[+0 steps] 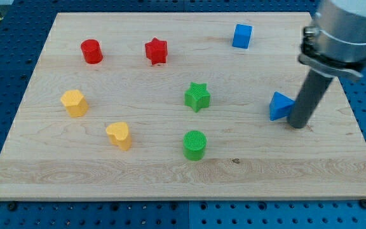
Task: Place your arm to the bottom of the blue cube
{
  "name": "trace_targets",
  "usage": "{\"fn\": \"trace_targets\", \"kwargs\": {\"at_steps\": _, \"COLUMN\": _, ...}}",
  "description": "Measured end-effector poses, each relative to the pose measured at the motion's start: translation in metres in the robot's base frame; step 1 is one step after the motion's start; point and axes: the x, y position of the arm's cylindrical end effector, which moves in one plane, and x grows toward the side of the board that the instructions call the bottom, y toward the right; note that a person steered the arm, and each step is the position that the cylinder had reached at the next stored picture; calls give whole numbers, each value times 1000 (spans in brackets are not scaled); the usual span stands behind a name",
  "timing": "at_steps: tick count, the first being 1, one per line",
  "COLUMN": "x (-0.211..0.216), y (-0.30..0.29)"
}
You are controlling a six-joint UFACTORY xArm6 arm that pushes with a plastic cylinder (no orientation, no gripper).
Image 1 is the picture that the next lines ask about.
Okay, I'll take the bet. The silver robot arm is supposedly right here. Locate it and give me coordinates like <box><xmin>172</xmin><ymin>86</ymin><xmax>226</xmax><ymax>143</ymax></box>
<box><xmin>299</xmin><ymin>0</ymin><xmax>366</xmax><ymax>81</ymax></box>

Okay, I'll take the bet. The light wooden board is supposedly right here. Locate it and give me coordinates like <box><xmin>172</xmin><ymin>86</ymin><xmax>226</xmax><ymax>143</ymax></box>
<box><xmin>0</xmin><ymin>13</ymin><xmax>366</xmax><ymax>201</ymax></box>

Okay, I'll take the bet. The blue triangle block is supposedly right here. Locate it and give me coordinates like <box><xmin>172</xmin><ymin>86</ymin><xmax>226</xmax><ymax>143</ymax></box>
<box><xmin>269</xmin><ymin>92</ymin><xmax>295</xmax><ymax>121</ymax></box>

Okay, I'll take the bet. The green cylinder block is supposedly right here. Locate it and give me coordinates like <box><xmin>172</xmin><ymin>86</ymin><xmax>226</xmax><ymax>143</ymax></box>
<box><xmin>183</xmin><ymin>130</ymin><xmax>207</xmax><ymax>161</ymax></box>

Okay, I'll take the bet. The yellow hexagon block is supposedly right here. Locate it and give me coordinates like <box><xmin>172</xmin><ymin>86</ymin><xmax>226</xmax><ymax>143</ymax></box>
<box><xmin>60</xmin><ymin>90</ymin><xmax>88</xmax><ymax>118</ymax></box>

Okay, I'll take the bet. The red star block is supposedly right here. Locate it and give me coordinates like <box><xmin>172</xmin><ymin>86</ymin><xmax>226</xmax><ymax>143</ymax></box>
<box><xmin>144</xmin><ymin>38</ymin><xmax>168</xmax><ymax>65</ymax></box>

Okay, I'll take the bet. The red cylinder block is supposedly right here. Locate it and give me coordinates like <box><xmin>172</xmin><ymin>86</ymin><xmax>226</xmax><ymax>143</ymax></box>
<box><xmin>80</xmin><ymin>39</ymin><xmax>103</xmax><ymax>64</ymax></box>

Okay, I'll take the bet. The green star block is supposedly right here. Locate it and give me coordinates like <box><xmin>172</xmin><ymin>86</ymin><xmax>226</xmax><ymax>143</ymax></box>
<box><xmin>184</xmin><ymin>82</ymin><xmax>211</xmax><ymax>113</ymax></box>

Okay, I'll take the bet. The blue cube block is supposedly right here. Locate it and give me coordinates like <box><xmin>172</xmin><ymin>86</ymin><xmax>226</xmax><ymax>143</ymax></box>
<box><xmin>232</xmin><ymin>24</ymin><xmax>253</xmax><ymax>49</ymax></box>

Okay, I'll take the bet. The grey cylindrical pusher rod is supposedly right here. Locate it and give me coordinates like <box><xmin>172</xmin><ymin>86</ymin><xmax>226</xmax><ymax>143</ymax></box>
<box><xmin>287</xmin><ymin>70</ymin><xmax>333</xmax><ymax>128</ymax></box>

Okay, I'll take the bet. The yellow heart block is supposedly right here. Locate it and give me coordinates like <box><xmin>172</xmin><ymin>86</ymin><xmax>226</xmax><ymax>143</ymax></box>
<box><xmin>105</xmin><ymin>122</ymin><xmax>132</xmax><ymax>151</ymax></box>

